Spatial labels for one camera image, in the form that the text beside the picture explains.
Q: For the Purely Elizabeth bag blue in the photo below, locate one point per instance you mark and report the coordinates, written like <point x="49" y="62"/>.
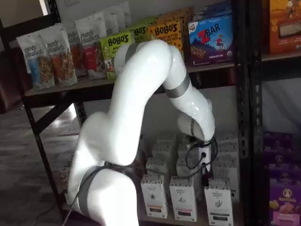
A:
<point x="38" y="68"/>

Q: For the black metal shelf rack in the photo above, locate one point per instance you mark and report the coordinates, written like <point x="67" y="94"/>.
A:
<point x="257" y="94"/>
<point x="242" y="94"/>

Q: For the dark red sofa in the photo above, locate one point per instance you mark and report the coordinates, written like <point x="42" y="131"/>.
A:
<point x="11" y="82"/>

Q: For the white granola photo box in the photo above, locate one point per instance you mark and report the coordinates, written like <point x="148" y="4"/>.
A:
<point x="64" y="175"/>

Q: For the Purely Elizabeth bag orange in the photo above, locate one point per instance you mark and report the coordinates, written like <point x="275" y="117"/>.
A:
<point x="62" y="61"/>
<point x="76" y="51"/>

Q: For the white box orange strip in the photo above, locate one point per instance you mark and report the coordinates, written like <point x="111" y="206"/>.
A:
<point x="154" y="197"/>

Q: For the white box pink strip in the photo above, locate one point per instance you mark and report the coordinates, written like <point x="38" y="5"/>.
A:
<point x="183" y="200"/>

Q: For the white box dark strip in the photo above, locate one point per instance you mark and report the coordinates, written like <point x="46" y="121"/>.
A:
<point x="218" y="204"/>

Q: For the orange cereal box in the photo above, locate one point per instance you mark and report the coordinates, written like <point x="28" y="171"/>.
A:
<point x="285" y="28"/>

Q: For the purple Annie's snack box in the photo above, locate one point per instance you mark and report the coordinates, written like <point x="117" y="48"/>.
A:
<point x="285" y="200"/>
<point x="278" y="148"/>

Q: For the white floral tea box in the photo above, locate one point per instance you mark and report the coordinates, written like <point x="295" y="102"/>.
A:
<point x="162" y="150"/>
<point x="157" y="166"/>
<point x="227" y="171"/>

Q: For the white Purely Elizabeth bag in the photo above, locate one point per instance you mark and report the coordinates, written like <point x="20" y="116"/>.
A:
<point x="111" y="22"/>
<point x="124" y="14"/>

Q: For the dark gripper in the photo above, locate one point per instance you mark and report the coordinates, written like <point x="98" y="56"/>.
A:
<point x="207" y="177"/>

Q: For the blue Zbar box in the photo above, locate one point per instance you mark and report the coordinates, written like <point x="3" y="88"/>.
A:
<point x="211" y="11"/>
<point x="210" y="42"/>

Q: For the green Bobo's box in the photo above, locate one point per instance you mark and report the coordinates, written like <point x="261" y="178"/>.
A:
<point x="111" y="54"/>
<point x="140" y="33"/>

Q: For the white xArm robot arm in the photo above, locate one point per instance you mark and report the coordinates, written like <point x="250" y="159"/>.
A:
<point x="141" y="94"/>

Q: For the orange Bobo's box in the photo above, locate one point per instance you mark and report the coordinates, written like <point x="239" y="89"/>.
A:
<point x="167" y="35"/>
<point x="176" y="16"/>

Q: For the Purely Elizabeth bag red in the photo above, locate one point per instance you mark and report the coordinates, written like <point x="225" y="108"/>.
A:
<point x="92" y="51"/>

